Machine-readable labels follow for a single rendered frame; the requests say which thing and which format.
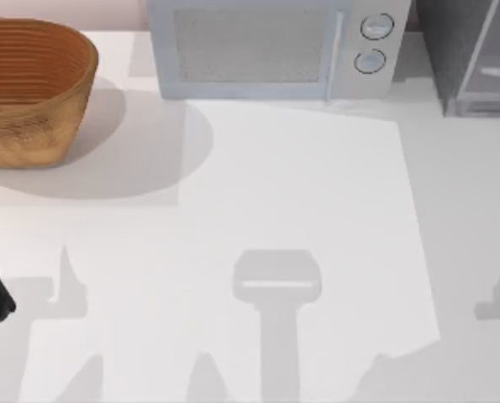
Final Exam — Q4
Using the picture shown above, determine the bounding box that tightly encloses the pale microwave oven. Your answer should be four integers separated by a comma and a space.
145, 0, 413, 102

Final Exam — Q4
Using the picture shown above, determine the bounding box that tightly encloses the brown wicker basket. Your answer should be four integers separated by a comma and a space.
0, 18, 100, 170

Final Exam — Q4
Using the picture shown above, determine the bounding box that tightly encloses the round microwave knob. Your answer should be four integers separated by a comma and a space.
359, 12, 395, 40
353, 47, 387, 76

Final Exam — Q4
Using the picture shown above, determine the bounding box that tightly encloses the microwave door handle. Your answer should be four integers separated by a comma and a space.
325, 11, 345, 102

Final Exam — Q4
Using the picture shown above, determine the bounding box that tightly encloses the microwave oven door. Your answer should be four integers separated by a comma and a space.
145, 0, 345, 102

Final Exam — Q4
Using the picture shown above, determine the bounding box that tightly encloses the grey cabinet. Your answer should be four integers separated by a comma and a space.
415, 0, 500, 118

